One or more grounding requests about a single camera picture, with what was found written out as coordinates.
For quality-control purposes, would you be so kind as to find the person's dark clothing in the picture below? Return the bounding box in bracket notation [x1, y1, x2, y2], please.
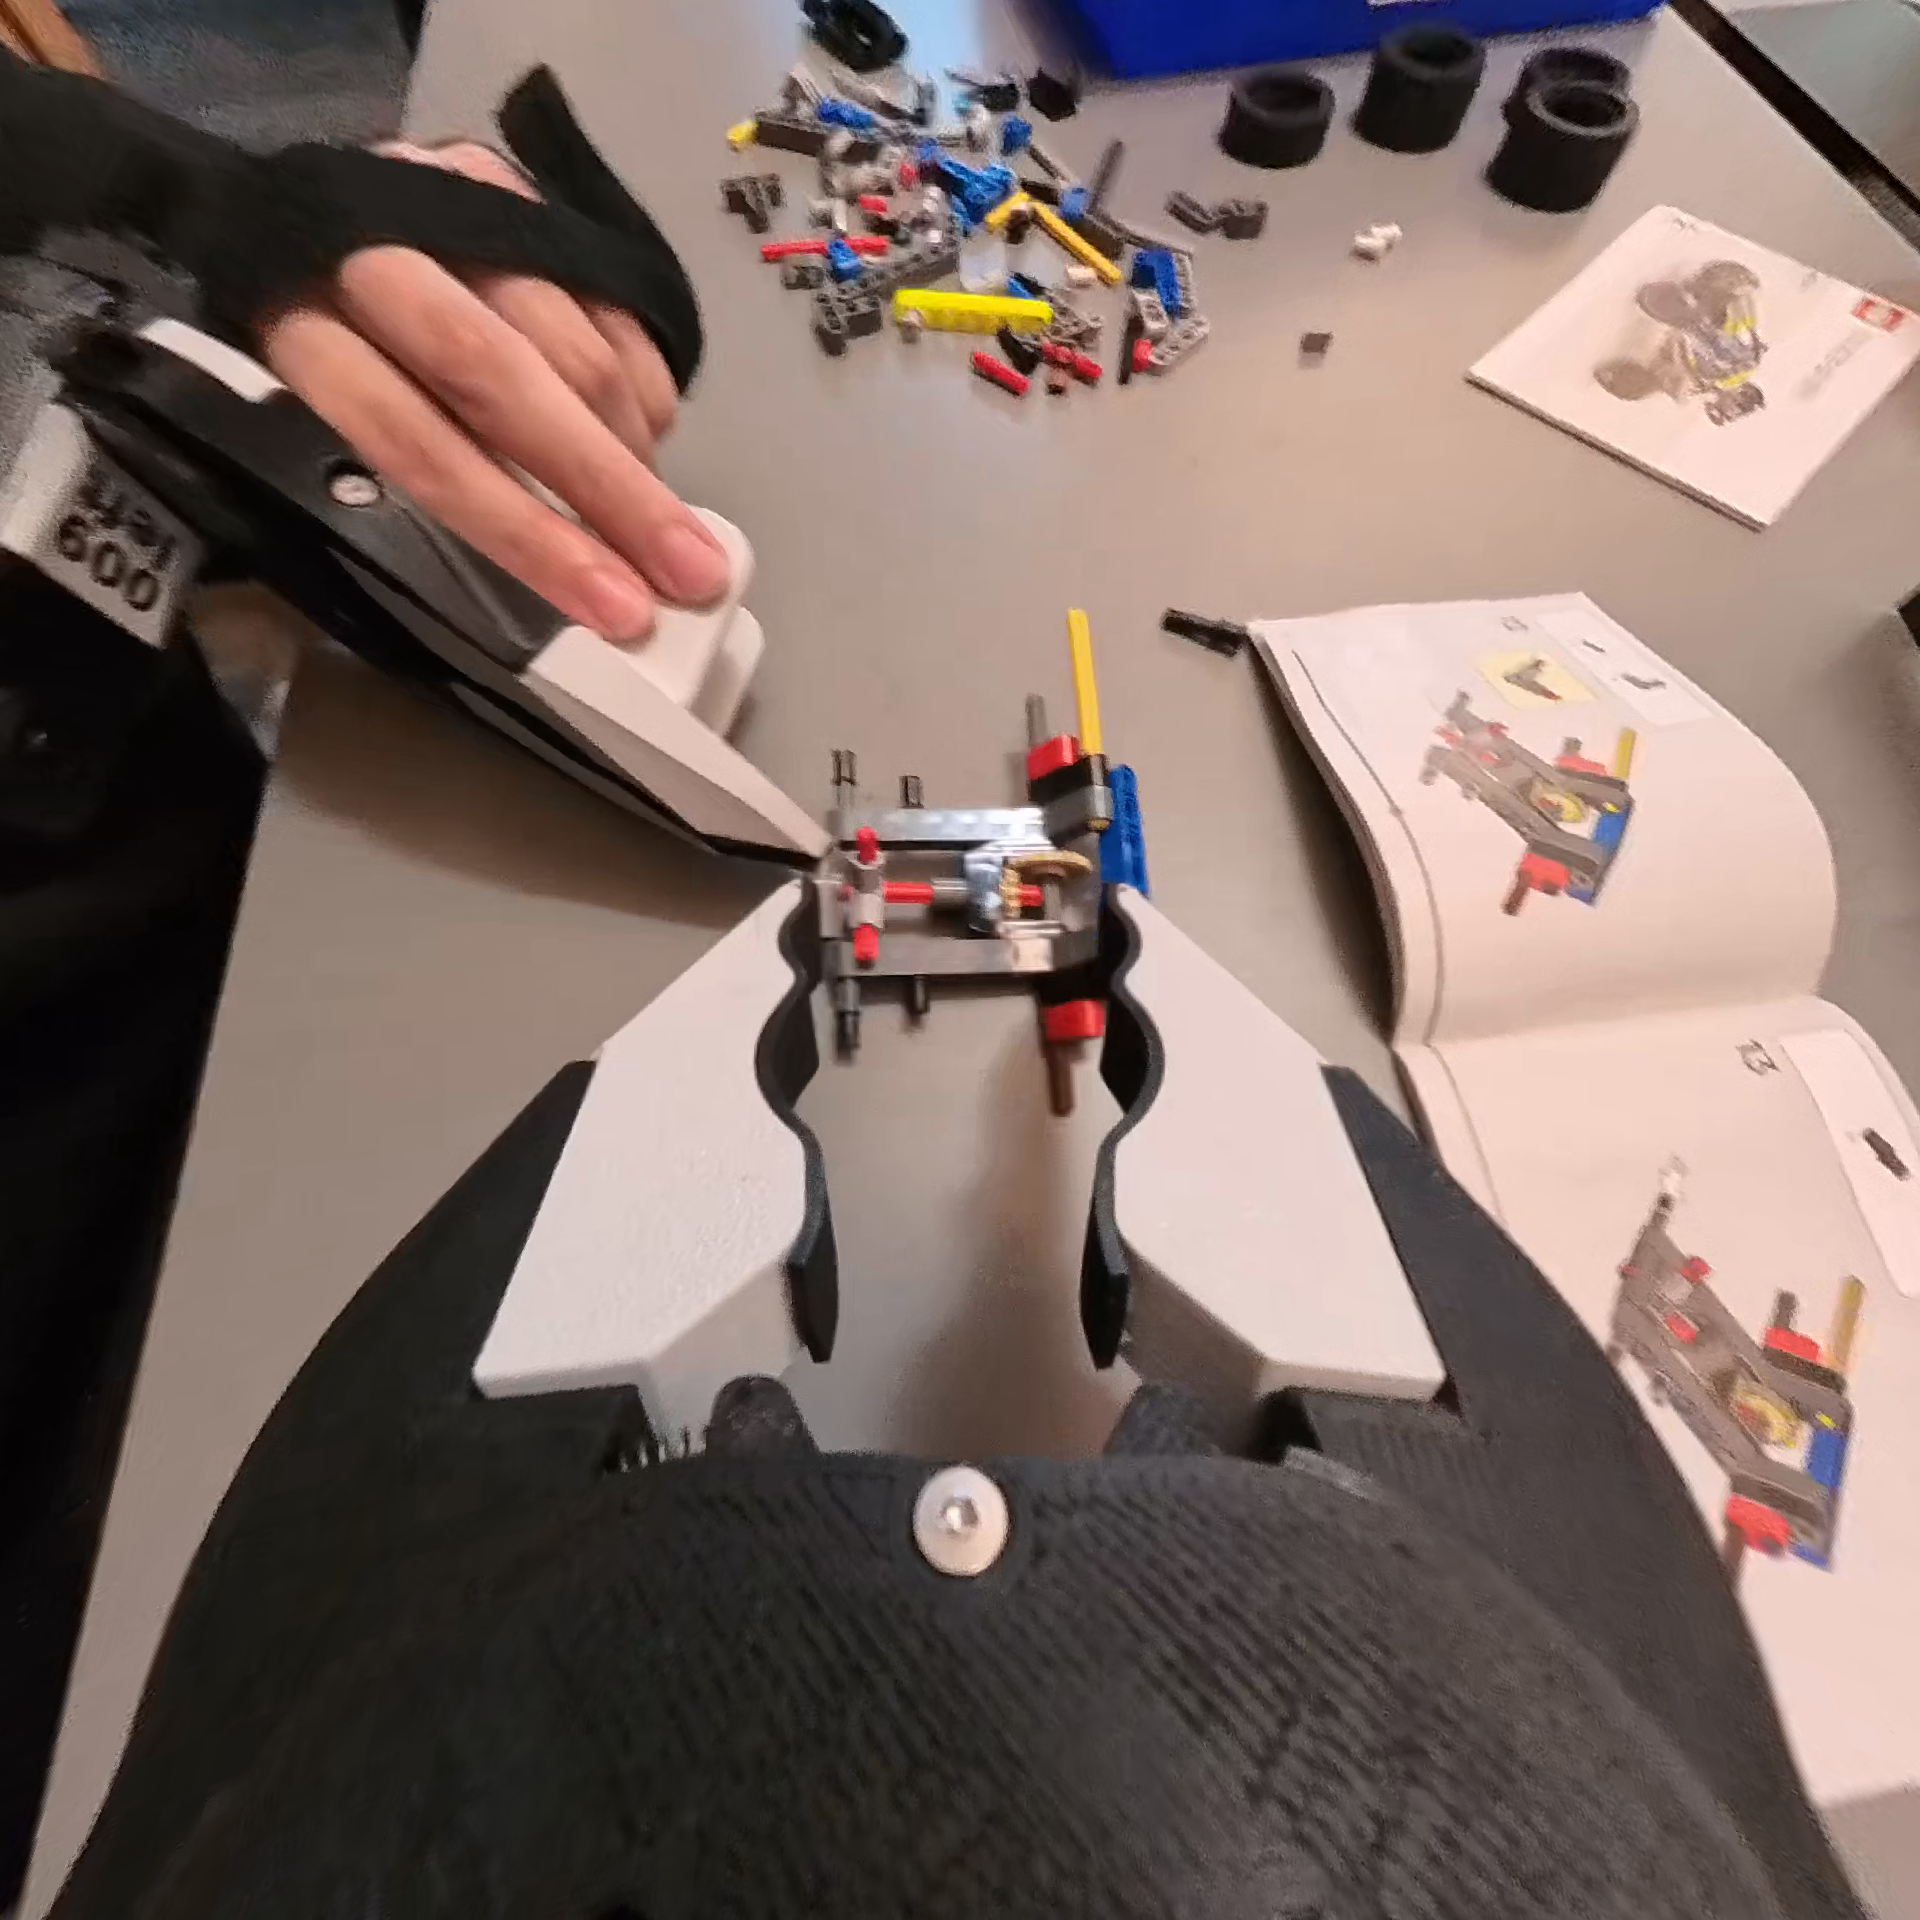
[0, 568, 273, 1906]

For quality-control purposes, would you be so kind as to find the small white leaflet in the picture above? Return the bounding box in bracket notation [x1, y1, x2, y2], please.
[1467, 205, 1920, 530]

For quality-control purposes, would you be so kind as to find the blue plastic bin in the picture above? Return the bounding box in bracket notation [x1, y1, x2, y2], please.
[1036, 0, 1667, 78]

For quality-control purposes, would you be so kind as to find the person's left hand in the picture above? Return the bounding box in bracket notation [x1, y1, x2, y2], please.
[211, 134, 736, 647]

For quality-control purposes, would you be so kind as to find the pile of loose lego pieces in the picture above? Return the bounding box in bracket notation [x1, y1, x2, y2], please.
[725, 58, 1277, 399]

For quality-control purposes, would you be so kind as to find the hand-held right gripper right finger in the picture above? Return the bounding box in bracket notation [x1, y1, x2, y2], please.
[1078, 886, 1444, 1397]

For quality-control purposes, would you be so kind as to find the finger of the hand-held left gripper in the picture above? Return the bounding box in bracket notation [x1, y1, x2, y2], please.
[517, 631, 830, 858]
[451, 687, 818, 865]

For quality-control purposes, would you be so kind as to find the grey lego chassis assembly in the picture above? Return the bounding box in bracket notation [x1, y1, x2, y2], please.
[817, 608, 1155, 1119]

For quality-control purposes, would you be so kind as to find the person's left forearm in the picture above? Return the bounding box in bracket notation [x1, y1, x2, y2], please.
[0, 46, 280, 324]

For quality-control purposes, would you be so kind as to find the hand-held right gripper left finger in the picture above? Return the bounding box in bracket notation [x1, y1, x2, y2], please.
[472, 882, 842, 1400]

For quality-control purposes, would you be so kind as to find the open lego instruction booklet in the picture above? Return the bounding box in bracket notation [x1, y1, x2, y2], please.
[1248, 591, 1920, 1816]

